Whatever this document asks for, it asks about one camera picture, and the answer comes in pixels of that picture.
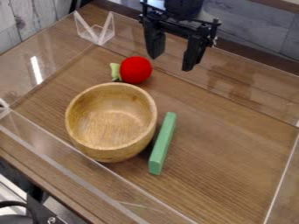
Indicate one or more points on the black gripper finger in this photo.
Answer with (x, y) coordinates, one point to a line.
(153, 38)
(197, 40)

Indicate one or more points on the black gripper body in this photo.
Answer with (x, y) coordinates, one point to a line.
(181, 16)

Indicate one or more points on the red plush fruit green leaf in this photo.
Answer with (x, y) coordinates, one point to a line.
(132, 70)

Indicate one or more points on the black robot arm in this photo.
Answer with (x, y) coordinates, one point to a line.
(183, 18)

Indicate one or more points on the green rectangular block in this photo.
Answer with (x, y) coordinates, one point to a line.
(161, 144)

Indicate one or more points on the wooden bowl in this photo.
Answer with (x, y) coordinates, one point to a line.
(111, 121)

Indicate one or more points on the clear acrylic triangle bracket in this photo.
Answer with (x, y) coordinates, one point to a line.
(96, 34)

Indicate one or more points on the clear acrylic tray wall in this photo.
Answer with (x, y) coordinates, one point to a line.
(229, 171)

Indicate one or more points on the black metal stand bracket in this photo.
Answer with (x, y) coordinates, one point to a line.
(44, 215)

